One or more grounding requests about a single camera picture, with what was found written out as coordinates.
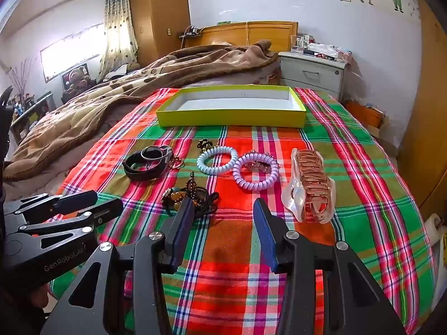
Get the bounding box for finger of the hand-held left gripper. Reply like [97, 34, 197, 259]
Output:
[7, 198, 125, 252]
[3, 190, 99, 222]

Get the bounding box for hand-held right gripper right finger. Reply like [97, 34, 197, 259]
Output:
[253, 197, 407, 335]

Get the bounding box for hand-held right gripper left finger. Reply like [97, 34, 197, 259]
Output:
[40, 197, 196, 335]

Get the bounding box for beaded black cord bracelet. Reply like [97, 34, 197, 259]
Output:
[161, 172, 220, 217]

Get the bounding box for black wrist band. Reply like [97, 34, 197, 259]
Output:
[123, 147, 169, 182]

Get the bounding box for purple spiral hair tie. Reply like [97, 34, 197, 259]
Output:
[232, 152, 279, 192]

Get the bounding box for light blue spiral hair tie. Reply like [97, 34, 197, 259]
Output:
[196, 145, 239, 177]

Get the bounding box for crystal hair clip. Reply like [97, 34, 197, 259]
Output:
[244, 150, 276, 174]

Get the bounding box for silver bangles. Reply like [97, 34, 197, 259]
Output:
[141, 144, 174, 171]

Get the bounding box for yellow-green cardboard box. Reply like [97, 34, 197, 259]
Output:
[156, 85, 307, 128]

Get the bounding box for plaid cloth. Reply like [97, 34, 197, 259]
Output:
[45, 87, 437, 335]

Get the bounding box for brown blanket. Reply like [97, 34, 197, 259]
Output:
[3, 40, 280, 182]

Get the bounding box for cluttered side desk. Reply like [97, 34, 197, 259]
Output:
[9, 91, 57, 144]

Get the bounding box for plush toys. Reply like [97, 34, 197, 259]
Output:
[61, 64, 97, 95]

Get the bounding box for window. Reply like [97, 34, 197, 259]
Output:
[40, 23, 106, 82]

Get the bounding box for grey nightstand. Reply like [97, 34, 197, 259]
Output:
[277, 51, 351, 102]

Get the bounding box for patterned curtain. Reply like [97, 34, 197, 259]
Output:
[98, 0, 140, 75]

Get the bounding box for drinking glass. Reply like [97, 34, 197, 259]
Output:
[289, 35, 305, 54]

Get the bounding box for clutter on nightstand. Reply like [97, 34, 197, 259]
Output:
[304, 35, 352, 64]

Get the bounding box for power strip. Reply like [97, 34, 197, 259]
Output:
[178, 25, 204, 40]

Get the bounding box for wooden headboard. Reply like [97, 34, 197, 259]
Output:
[184, 21, 299, 55]

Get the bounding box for wooden door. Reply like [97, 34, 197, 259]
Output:
[398, 0, 447, 210]

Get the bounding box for wooden wardrobe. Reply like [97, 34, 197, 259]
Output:
[129, 0, 191, 65]

